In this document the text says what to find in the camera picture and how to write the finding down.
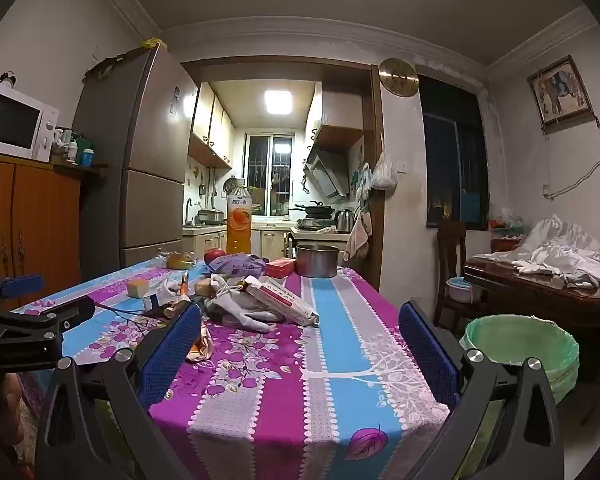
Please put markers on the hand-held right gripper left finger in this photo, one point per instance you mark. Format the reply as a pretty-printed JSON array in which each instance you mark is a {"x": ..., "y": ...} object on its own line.
[{"x": 170, "y": 355}]

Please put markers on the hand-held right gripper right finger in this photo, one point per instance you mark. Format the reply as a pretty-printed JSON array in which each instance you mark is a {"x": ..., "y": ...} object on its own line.
[{"x": 427, "y": 355}]

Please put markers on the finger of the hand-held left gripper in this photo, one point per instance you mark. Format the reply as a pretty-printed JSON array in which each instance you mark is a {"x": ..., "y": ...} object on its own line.
[
  {"x": 55, "y": 315},
  {"x": 22, "y": 286}
]

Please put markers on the white knit glove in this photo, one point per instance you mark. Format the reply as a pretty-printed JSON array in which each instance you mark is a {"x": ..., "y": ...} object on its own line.
[{"x": 240, "y": 310}]

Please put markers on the bin with green bag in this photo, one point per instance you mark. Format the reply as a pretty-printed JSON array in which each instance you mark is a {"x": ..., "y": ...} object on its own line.
[{"x": 520, "y": 340}]

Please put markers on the orange wooden cabinet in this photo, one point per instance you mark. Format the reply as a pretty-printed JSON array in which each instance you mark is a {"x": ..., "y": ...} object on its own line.
[{"x": 30, "y": 220}]

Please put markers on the blue plastic basin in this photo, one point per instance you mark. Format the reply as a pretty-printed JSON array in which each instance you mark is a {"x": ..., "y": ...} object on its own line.
[{"x": 457, "y": 287}]

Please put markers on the yellow block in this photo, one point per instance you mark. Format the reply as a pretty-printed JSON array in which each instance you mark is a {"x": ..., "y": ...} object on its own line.
[{"x": 136, "y": 288}]

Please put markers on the yellow-brown pear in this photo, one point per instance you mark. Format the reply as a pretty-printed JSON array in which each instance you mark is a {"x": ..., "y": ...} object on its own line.
[{"x": 180, "y": 261}]

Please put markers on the purple blue striped tablecloth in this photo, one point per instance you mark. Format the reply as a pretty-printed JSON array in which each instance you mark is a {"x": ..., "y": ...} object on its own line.
[{"x": 330, "y": 360}]

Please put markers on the red apple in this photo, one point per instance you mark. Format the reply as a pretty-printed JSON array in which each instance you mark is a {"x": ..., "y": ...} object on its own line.
[{"x": 214, "y": 256}]

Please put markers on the purple plastic packet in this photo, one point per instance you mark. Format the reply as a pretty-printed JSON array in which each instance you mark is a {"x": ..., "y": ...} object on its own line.
[{"x": 237, "y": 265}]

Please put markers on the dark wooden chair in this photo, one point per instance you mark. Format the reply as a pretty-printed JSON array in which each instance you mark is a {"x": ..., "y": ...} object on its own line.
[{"x": 450, "y": 240}]

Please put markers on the dark wooden table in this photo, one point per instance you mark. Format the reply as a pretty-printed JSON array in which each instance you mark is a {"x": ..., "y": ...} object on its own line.
[{"x": 530, "y": 295}]

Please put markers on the long white cardboard box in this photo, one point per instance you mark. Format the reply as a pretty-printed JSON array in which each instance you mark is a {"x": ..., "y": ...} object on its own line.
[{"x": 280, "y": 300}]

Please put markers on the hanging beige towel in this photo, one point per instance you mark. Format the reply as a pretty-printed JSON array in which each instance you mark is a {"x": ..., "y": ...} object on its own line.
[{"x": 356, "y": 240}]

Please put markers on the red plastic basket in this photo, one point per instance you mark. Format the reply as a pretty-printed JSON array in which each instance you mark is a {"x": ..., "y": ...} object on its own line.
[{"x": 505, "y": 242}]

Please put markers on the red box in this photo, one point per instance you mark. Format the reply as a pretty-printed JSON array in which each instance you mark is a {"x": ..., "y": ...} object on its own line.
[{"x": 280, "y": 267}]

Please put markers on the metal pot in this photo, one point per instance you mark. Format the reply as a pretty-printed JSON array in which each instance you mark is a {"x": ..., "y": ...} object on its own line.
[{"x": 317, "y": 262}]

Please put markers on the orange juice bottle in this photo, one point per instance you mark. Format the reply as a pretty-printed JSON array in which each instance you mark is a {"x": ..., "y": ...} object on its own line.
[{"x": 239, "y": 225}]

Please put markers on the cream kitchen base cabinets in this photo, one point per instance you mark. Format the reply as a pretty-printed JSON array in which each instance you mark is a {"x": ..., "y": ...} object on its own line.
[{"x": 270, "y": 242}]

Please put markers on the metal kettle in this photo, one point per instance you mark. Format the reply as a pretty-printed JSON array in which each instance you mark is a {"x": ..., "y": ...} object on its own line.
[{"x": 345, "y": 221}]

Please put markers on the white microwave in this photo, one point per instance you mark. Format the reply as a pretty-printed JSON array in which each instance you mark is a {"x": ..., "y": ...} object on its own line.
[{"x": 10, "y": 122}]

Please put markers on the white cloth pile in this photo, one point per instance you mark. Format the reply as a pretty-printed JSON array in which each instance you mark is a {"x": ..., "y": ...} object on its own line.
[{"x": 555, "y": 250}]

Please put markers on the gas stove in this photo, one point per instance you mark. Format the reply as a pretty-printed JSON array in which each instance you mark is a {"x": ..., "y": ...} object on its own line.
[{"x": 315, "y": 224}]

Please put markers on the grey refrigerator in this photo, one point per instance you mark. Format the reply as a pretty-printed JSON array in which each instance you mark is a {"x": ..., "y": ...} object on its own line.
[{"x": 150, "y": 160}]

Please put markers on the patterned hanging bag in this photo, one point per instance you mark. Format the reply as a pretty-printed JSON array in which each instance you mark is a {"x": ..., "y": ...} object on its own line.
[{"x": 362, "y": 182}]

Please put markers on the black wok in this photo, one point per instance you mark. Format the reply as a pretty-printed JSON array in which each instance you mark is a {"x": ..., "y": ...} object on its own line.
[{"x": 314, "y": 209}]

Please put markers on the white hanging plastic bag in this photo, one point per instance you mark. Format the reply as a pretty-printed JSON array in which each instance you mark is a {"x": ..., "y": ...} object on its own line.
[{"x": 384, "y": 175}]

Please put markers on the dark window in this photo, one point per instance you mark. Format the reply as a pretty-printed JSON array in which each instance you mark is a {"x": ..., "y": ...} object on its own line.
[{"x": 455, "y": 160}]

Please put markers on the barred kitchen window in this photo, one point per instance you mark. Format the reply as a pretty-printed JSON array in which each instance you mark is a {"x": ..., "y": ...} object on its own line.
[{"x": 270, "y": 175}]

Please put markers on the small white black figurine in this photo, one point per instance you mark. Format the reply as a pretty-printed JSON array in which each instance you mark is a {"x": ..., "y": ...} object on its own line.
[{"x": 8, "y": 80}]

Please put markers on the range hood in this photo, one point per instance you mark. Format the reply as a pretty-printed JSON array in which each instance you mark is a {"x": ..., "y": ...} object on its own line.
[{"x": 325, "y": 175}]

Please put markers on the cabinet above range hood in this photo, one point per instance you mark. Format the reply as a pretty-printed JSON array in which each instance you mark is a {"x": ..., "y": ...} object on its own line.
[{"x": 337, "y": 110}]

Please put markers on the kitchen ceiling light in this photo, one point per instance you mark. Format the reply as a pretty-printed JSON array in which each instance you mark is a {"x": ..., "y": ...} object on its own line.
[{"x": 278, "y": 102}]

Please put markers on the framed elephant picture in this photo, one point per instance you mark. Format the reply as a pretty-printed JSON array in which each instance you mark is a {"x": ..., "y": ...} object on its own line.
[{"x": 560, "y": 91}]

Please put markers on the cream wall cabinets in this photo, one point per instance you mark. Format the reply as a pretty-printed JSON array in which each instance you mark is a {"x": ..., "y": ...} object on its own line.
[{"x": 210, "y": 125}]

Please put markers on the gold wall clock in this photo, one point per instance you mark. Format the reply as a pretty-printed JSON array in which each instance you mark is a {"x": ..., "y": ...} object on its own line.
[{"x": 399, "y": 77}]

